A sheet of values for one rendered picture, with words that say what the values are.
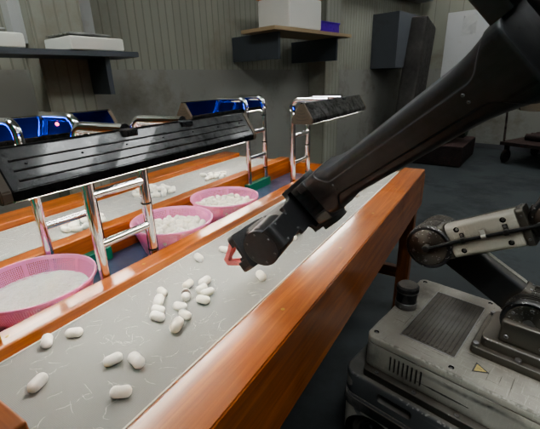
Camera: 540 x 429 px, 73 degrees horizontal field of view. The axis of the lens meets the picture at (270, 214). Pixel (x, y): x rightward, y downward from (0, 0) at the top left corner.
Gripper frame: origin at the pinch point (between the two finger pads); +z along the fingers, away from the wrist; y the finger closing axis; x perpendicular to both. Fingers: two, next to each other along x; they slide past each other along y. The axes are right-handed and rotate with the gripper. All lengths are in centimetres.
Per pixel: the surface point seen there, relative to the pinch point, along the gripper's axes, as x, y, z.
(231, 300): 7.6, -3.3, 10.2
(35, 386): -0.9, 31.9, 17.6
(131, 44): -183, -163, 129
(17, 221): -52, -4, 80
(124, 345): 2.0, 17.7, 16.6
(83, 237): -30, -6, 53
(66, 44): -152, -84, 101
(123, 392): 7.4, 25.8, 7.6
